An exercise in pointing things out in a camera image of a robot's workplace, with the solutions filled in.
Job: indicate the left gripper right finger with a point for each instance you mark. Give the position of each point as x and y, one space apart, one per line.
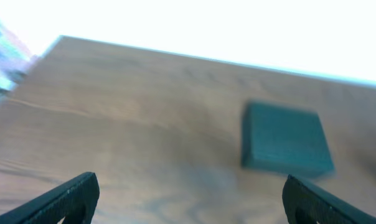
306 203

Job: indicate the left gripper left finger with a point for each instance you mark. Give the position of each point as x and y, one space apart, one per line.
71 202

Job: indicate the dark green box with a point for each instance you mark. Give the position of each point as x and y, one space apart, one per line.
284 140

